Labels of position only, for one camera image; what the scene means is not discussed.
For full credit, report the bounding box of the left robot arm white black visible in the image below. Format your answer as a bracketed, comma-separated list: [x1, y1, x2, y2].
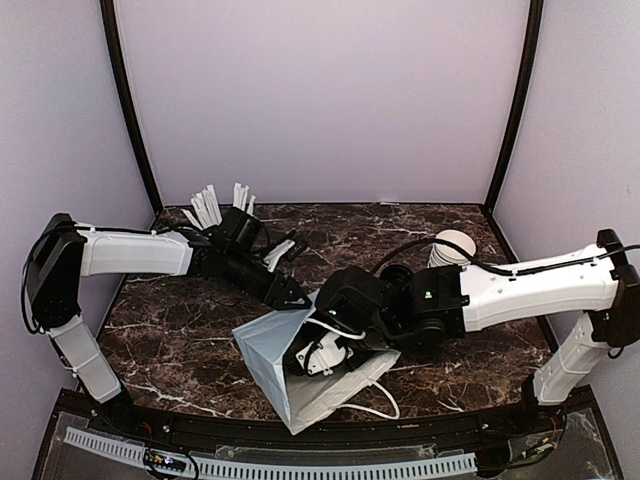
[20, 207, 312, 436]

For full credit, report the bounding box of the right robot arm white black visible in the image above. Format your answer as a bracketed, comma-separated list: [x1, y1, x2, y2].
[315, 229, 639, 434]

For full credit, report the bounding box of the bundle of wrapped white straws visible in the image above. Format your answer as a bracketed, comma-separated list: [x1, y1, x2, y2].
[181, 182, 256, 230]

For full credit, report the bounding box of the stack of black lids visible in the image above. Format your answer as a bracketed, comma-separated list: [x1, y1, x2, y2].
[379, 264, 414, 289]

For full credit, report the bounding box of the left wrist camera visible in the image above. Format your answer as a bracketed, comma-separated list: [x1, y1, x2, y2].
[262, 239, 308, 272]

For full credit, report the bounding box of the light blue paper bag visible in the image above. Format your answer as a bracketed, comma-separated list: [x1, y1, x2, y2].
[233, 307, 400, 435]

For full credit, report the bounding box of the black front frame rail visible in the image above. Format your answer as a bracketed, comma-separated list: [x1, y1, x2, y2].
[55, 388, 568, 451]

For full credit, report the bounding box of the white slotted cable duct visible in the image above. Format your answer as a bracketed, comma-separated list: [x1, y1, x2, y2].
[63, 427, 478, 479]

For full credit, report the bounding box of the stack of paper coffee cups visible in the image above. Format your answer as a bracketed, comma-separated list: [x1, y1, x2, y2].
[428, 229, 476, 268]

